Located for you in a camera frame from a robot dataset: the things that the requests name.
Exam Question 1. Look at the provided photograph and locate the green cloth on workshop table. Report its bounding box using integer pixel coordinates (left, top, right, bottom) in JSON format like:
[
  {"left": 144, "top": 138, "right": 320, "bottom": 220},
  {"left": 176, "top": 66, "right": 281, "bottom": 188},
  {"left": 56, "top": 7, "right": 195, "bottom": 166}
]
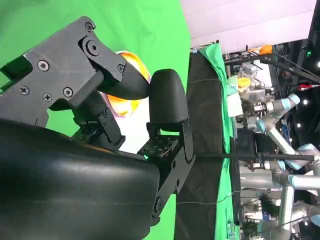
[{"left": 198, "top": 41, "right": 242, "bottom": 240}]

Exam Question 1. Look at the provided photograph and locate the long black rod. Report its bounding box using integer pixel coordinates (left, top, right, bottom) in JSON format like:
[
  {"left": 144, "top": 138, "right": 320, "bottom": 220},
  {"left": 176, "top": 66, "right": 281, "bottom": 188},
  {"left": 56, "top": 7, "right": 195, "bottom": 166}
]
[{"left": 194, "top": 152, "right": 316, "bottom": 163}]

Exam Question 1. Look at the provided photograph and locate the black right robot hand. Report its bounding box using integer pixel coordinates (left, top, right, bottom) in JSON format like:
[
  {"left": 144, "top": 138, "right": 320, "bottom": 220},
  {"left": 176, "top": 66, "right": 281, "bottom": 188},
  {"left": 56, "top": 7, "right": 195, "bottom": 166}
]
[{"left": 0, "top": 15, "right": 196, "bottom": 240}]

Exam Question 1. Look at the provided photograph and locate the orange toy bread roll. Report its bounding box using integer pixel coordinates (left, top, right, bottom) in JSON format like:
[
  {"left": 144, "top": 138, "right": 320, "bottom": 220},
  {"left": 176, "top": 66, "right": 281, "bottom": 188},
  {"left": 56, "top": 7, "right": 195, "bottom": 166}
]
[{"left": 104, "top": 50, "right": 151, "bottom": 117}]

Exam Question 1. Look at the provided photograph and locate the thin white cable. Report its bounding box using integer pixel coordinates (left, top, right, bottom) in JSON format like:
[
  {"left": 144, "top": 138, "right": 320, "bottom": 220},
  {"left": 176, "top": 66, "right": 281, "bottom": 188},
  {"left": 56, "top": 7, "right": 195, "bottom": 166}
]
[{"left": 175, "top": 190, "right": 241, "bottom": 207}]

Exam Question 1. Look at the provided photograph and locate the lilac plate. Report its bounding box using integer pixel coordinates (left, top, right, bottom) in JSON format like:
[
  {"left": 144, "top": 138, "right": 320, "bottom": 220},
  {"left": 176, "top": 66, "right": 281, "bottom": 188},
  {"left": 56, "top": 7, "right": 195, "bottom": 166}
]
[{"left": 98, "top": 50, "right": 152, "bottom": 155}]

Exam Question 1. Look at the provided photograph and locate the clear bag with yellow item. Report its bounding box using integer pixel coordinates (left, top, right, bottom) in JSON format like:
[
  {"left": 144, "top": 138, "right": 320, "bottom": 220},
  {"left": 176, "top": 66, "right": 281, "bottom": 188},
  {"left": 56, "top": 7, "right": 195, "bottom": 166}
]
[{"left": 236, "top": 62, "right": 256, "bottom": 99}]

